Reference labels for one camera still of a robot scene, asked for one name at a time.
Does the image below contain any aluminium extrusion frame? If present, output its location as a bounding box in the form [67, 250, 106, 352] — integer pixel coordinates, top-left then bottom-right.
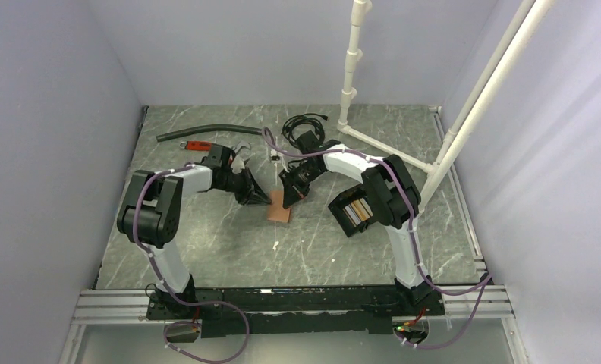
[60, 285, 530, 363]

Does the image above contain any black rubber hose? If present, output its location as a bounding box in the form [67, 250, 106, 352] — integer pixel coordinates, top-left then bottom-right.
[156, 123, 267, 143]

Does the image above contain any white card stack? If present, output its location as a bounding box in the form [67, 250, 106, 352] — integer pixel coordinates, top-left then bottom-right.
[343, 204, 363, 227]

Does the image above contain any black card box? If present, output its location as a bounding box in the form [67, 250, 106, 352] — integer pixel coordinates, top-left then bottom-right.
[328, 184, 376, 237]

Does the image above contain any brown leather card holder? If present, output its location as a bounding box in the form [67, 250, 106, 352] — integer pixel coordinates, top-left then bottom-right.
[266, 190, 291, 223]

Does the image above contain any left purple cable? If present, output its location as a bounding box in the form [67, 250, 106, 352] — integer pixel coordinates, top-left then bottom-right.
[131, 163, 251, 364]

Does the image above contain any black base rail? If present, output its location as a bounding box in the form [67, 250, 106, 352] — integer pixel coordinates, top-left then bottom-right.
[147, 284, 445, 338]

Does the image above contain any white pvc pipe frame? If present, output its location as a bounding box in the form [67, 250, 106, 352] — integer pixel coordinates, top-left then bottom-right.
[337, 1, 552, 198]

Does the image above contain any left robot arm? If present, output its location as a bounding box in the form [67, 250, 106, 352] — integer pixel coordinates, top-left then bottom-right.
[116, 144, 272, 319]

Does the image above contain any red handled adjustable wrench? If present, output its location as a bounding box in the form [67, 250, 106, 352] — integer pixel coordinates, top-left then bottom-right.
[179, 140, 251, 154]

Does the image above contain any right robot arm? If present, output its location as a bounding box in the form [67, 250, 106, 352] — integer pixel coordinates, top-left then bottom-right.
[278, 132, 433, 315]

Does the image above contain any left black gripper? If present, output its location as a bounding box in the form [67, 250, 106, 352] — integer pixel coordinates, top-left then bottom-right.
[217, 167, 272, 206]

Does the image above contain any coiled black cable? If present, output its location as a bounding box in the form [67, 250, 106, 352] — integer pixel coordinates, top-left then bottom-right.
[281, 113, 329, 149]

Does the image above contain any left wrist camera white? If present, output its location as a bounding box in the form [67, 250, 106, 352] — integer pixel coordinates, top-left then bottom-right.
[231, 152, 250, 174]

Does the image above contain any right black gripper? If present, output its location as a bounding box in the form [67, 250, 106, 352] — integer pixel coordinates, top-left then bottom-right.
[278, 163, 323, 211]

